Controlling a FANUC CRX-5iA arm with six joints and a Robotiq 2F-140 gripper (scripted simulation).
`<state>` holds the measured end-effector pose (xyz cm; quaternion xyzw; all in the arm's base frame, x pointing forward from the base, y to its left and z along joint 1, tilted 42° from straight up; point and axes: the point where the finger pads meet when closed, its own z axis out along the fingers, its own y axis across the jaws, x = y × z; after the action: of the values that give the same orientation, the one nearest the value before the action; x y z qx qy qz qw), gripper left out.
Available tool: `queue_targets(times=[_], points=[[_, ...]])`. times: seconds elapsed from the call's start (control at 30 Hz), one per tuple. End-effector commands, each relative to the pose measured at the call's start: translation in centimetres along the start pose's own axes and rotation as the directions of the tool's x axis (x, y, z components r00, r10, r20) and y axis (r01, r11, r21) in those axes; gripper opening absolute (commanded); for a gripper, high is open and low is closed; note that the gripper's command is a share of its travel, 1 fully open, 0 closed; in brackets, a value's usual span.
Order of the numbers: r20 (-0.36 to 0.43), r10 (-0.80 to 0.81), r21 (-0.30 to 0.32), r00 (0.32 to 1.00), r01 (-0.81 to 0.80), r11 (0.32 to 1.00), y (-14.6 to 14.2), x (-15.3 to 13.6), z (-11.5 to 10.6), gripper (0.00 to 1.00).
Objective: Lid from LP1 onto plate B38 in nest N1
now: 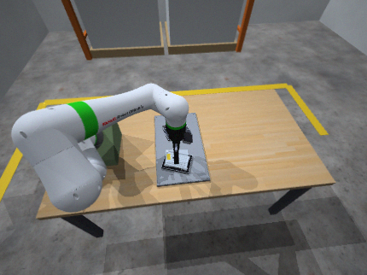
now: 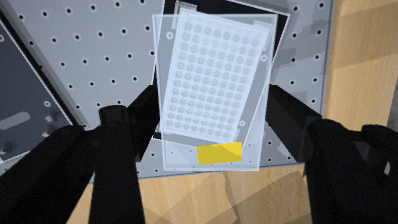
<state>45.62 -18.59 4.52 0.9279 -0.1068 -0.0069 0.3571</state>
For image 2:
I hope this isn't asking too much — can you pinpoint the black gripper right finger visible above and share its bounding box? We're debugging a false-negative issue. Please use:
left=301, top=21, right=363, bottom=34
left=265, top=85, right=398, bottom=224

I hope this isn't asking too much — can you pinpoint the clear rectangular plastic lid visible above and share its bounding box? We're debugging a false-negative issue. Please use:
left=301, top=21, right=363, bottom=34
left=152, top=14, right=278, bottom=171

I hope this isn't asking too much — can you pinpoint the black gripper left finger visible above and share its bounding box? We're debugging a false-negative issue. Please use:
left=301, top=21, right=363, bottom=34
left=0, top=85, right=160, bottom=224

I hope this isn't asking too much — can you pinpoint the grey perforated plate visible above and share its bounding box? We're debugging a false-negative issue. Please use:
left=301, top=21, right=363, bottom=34
left=0, top=0, right=335, bottom=180

